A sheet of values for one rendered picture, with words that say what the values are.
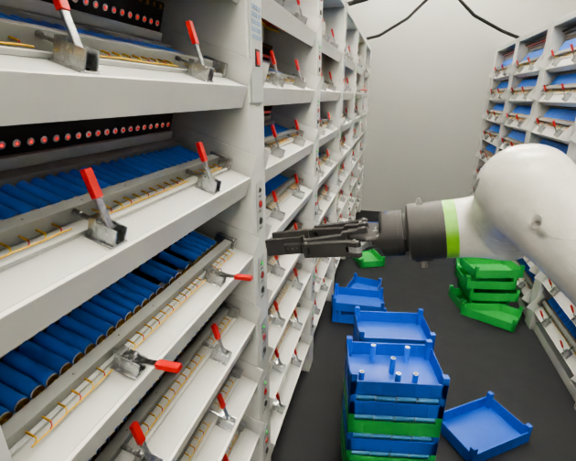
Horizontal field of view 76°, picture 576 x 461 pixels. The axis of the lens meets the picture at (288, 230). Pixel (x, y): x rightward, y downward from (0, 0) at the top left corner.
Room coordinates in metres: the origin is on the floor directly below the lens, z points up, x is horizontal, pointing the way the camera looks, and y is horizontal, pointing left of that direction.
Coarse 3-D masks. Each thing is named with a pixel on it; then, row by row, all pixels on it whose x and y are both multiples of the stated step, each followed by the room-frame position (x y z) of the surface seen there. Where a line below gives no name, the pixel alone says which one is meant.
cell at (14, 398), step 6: (0, 384) 0.34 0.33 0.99; (0, 390) 0.33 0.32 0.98; (6, 390) 0.33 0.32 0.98; (12, 390) 0.33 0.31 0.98; (0, 396) 0.32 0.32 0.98; (6, 396) 0.32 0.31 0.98; (12, 396) 0.33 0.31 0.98; (18, 396) 0.33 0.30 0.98; (24, 396) 0.33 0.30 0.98; (0, 402) 0.32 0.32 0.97; (6, 402) 0.32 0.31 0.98; (12, 402) 0.32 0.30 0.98; (18, 402) 0.32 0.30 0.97; (6, 408) 0.32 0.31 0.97; (12, 408) 0.32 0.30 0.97
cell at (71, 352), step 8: (40, 336) 0.42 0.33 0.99; (48, 336) 0.42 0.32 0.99; (40, 344) 0.41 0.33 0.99; (48, 344) 0.41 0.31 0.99; (56, 344) 0.41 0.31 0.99; (64, 344) 0.41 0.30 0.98; (56, 352) 0.40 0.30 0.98; (64, 352) 0.40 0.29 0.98; (72, 352) 0.40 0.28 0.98; (80, 352) 0.41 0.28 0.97; (72, 360) 0.40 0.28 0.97
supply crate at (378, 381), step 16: (352, 352) 1.13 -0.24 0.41; (368, 352) 1.12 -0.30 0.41; (384, 352) 1.12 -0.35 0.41; (400, 352) 1.11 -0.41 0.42; (416, 352) 1.11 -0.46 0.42; (432, 352) 1.07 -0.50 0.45; (352, 368) 1.05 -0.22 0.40; (368, 368) 1.05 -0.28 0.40; (384, 368) 1.05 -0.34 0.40; (400, 368) 1.05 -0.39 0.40; (416, 368) 1.05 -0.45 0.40; (432, 368) 1.05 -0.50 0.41; (352, 384) 0.93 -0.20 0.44; (368, 384) 0.93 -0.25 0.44; (384, 384) 0.93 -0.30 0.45; (400, 384) 0.92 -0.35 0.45; (416, 384) 0.92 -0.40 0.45; (432, 384) 0.92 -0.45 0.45; (448, 384) 0.91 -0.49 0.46
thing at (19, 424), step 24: (168, 288) 0.58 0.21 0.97; (144, 312) 0.51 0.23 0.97; (120, 336) 0.45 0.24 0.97; (96, 360) 0.40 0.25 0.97; (72, 384) 0.36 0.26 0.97; (96, 384) 0.37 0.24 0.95; (24, 408) 0.31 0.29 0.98; (48, 408) 0.33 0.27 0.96; (72, 408) 0.34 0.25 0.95; (24, 432) 0.30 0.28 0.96; (48, 432) 0.31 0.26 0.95
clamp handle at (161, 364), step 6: (138, 360) 0.41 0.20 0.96; (144, 360) 0.41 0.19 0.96; (150, 360) 0.41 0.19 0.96; (156, 360) 0.41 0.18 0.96; (162, 360) 0.41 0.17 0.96; (168, 360) 0.41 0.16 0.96; (150, 366) 0.40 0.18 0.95; (156, 366) 0.40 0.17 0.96; (162, 366) 0.40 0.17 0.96; (168, 366) 0.40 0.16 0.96; (174, 366) 0.40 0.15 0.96; (180, 366) 0.40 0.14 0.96
